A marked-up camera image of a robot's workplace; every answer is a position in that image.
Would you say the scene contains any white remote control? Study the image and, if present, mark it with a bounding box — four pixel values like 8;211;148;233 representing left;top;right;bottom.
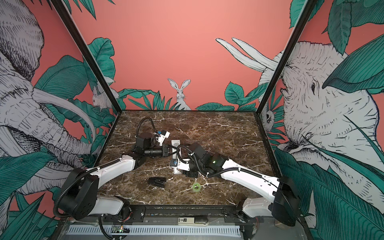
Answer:
170;140;182;175

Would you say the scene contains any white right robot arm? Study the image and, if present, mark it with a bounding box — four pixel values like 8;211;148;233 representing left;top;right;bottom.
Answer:
177;152;301;227

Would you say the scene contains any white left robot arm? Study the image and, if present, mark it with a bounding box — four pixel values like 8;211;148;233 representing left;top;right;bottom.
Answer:
53;130;173;222

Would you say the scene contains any black plastic clip part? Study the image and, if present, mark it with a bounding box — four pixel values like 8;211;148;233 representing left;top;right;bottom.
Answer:
147;177;167;188

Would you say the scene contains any white perforated front strip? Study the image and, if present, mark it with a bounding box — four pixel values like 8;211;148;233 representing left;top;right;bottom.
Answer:
65;224;242;238

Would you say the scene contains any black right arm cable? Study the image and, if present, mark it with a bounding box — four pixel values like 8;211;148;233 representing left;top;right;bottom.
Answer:
175;143;280;190

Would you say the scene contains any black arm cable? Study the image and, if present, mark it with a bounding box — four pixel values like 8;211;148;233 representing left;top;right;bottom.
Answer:
135;116;158;139
175;143;280;190

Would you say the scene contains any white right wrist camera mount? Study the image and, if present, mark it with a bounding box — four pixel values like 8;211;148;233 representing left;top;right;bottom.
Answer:
170;159;190;171

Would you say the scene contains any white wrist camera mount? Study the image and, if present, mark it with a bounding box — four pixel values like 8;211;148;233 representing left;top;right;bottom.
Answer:
170;159;190;171
156;130;170;146

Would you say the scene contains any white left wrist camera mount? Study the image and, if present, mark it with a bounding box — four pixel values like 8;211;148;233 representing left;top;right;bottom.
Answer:
156;130;170;146

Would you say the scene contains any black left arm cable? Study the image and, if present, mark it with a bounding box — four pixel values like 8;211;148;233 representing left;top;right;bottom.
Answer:
135;116;158;139

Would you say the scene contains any white label box on rail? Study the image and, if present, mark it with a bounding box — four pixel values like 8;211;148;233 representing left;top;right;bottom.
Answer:
178;216;209;227

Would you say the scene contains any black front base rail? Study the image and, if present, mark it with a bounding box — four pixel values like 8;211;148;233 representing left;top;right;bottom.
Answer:
119;204;304;225

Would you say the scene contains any black corner frame post left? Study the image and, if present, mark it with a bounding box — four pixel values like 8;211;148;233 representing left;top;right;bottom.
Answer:
51;0;122;115

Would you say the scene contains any black corner frame post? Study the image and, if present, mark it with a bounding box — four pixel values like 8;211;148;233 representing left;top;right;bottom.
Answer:
256;0;318;117
51;0;122;115

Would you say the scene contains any black corner frame post right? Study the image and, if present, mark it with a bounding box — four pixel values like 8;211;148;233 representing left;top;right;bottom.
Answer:
256;0;318;117

